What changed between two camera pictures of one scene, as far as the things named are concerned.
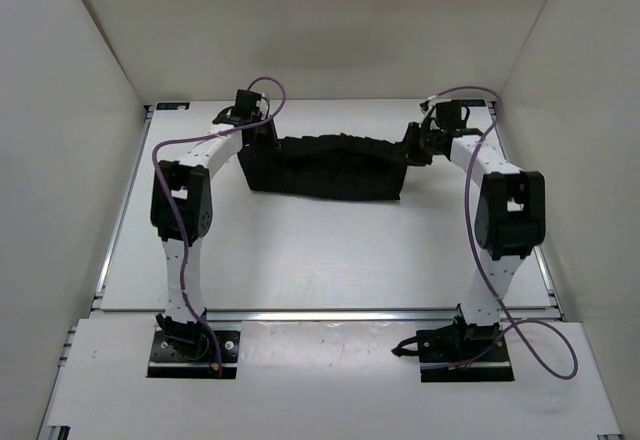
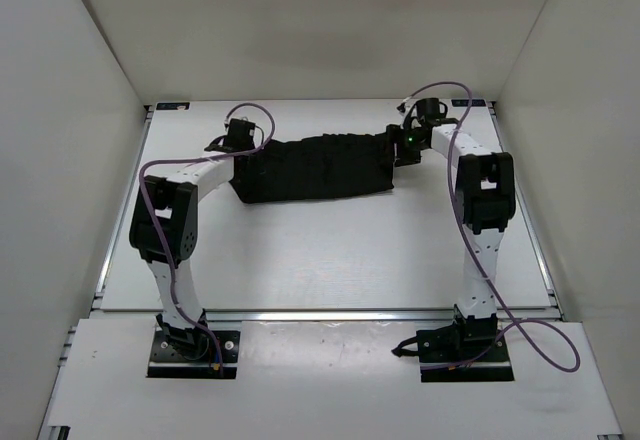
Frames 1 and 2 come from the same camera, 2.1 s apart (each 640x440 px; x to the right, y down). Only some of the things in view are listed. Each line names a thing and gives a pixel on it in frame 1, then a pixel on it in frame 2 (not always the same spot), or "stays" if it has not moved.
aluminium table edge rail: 328,315 stays
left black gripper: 272,145 -> 251,147
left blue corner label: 173,106 stays
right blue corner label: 475,103 stays
